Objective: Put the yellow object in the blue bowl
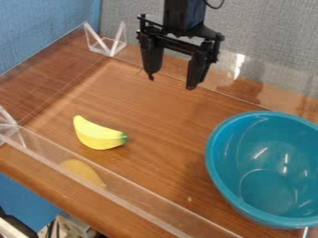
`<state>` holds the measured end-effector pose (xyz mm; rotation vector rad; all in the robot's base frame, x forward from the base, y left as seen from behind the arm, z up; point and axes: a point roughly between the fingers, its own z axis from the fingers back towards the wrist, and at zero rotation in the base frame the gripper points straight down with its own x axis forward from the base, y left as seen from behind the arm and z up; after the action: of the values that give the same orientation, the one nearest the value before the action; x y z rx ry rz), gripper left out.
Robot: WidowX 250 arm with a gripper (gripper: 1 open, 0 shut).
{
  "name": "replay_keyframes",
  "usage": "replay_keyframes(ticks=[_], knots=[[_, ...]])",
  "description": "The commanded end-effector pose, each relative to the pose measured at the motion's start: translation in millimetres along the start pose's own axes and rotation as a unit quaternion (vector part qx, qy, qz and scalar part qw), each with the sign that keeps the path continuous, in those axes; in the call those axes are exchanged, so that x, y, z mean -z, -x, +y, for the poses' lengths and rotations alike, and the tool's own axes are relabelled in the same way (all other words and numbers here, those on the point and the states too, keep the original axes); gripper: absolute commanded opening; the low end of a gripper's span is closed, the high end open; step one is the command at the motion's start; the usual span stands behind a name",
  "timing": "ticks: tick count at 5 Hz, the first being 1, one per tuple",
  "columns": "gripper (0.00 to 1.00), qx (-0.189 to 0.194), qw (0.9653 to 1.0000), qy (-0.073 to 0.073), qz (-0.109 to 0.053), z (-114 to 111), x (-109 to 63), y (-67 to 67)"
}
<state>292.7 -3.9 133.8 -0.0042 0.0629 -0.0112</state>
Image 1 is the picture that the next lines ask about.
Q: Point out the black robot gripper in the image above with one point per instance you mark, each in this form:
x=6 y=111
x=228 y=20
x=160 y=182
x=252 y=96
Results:
x=180 y=31

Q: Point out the yellow toy banana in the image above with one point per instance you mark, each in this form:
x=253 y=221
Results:
x=96 y=136

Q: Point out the blue plastic bowl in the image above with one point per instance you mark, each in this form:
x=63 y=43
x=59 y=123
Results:
x=263 y=162

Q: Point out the white cluttered object below table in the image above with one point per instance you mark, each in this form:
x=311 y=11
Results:
x=69 y=227

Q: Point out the dark object under table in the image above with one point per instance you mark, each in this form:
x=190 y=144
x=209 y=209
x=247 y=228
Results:
x=13 y=228

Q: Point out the clear acrylic back barrier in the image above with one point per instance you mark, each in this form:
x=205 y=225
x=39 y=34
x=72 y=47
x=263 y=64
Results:
x=272 y=86

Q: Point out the clear acrylic barrier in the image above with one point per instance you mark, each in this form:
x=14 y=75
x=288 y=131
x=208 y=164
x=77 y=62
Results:
x=104 y=198
x=272 y=86

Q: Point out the clear acrylic front barrier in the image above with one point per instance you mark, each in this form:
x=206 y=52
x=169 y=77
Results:
x=104 y=198

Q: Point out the clear acrylic corner bracket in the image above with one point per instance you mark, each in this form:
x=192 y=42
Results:
x=105 y=45

